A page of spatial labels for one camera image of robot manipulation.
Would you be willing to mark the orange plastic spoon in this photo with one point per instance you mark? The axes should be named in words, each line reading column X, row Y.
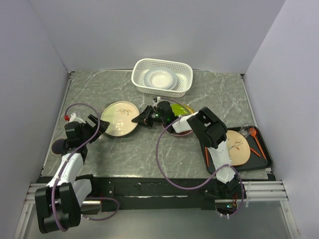
column 253, row 133

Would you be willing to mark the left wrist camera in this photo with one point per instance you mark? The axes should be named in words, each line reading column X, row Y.
column 74, row 117

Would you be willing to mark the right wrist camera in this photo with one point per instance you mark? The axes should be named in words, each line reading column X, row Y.
column 156, row 101

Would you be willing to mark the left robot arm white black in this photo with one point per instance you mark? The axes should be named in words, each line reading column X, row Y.
column 58, row 203

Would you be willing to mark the yellow woven plate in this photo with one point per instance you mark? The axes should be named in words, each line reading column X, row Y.
column 189, row 110

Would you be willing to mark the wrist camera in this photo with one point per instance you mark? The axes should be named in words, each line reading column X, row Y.
column 74, row 117
column 156, row 101

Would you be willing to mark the black plastic tray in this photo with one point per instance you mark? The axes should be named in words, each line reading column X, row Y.
column 255, row 162

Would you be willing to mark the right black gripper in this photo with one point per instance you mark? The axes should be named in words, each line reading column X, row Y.
column 145, row 116

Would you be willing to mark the green plastic plate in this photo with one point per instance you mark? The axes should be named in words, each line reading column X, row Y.
column 178, row 110

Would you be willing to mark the cream plate with branch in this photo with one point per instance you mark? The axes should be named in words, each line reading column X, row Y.
column 120, row 115

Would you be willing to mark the peach plate with bird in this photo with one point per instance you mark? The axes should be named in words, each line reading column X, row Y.
column 238, row 148

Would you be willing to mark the white perforated plastic basket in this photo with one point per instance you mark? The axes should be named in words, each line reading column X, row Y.
column 143, row 68

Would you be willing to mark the clear plastic cup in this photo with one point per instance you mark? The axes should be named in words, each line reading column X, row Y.
column 245, row 129

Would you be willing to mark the pink plate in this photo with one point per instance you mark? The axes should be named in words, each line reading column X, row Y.
column 185, row 133

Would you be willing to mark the black base frame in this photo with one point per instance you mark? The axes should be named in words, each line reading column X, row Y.
column 157, row 193

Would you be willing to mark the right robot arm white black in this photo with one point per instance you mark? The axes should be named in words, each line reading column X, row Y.
column 211, row 133

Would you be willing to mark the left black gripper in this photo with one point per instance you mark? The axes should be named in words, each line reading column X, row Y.
column 102, row 127

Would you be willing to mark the orange plastic fork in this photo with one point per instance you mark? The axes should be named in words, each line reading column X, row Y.
column 206, row 156

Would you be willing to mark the white scalloped deep plate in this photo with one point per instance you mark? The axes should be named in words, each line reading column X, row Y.
column 149, row 84

